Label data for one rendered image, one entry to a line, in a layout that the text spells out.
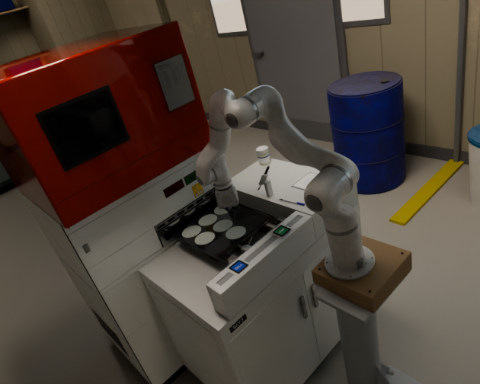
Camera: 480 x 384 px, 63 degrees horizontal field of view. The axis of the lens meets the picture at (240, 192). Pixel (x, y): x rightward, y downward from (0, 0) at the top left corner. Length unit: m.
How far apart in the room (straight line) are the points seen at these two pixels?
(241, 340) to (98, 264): 0.72
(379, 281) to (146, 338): 1.27
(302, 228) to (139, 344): 1.07
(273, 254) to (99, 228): 0.78
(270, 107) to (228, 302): 0.73
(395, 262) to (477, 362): 1.01
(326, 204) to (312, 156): 0.18
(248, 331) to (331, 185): 0.72
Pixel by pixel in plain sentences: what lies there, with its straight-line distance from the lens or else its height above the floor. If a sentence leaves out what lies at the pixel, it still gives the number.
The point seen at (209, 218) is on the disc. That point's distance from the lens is 2.02.
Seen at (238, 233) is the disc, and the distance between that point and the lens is 1.85.
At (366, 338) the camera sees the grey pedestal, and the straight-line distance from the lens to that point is 1.80.
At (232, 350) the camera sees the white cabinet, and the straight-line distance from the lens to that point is 1.67.
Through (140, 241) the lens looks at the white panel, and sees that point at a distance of 1.96.
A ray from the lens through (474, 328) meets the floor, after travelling 2.58.
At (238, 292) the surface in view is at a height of 0.90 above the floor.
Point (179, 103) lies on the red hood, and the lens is 1.86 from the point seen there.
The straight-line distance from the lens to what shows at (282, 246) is 1.64.
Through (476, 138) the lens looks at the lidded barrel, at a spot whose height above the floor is 0.56.
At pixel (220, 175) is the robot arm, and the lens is 1.73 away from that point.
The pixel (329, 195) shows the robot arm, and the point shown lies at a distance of 1.27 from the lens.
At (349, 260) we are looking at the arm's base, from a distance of 1.50.
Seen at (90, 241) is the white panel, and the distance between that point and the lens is 1.84.
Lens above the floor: 1.96
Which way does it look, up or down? 29 degrees down
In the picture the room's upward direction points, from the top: 15 degrees counter-clockwise
